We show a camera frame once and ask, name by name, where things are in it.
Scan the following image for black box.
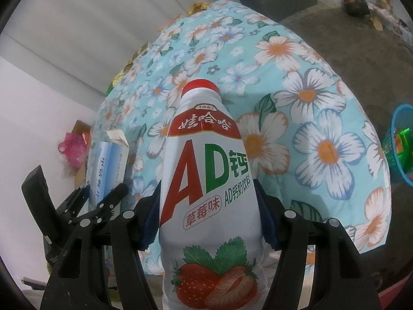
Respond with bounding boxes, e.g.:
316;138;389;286
342;0;370;17

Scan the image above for blue mesh wastebasket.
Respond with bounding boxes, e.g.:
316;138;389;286
382;104;413;185

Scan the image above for grey white curtain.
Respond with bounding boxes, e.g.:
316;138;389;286
0;0;234;99

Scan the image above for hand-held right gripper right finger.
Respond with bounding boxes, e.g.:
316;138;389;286
254;179;385;310

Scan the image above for white milk drink bottle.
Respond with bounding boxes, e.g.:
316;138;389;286
159;78;269;310

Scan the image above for green snack wrapper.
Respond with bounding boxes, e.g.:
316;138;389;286
392;128;413;169

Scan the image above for gold foil packet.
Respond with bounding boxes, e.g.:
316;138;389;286
188;1;211;14

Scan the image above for pile of bags and paper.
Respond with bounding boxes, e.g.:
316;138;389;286
368;0;413;41

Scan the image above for blue and white carton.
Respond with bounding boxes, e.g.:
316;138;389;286
85;130;130;208

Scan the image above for pink plastic bag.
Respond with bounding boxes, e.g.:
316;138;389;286
57;131;90;169

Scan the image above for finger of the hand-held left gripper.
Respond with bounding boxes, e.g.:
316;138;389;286
54;184;91;225
84;183;130;227

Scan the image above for green snack packet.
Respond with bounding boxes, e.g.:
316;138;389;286
108;67;130;89

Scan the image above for brown cardboard box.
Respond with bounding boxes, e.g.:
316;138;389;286
71;120;95;188

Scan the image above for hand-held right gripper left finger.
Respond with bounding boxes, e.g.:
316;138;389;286
39;180;162;310

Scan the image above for floral light blue blanket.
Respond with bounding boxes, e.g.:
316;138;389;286
90;0;393;276

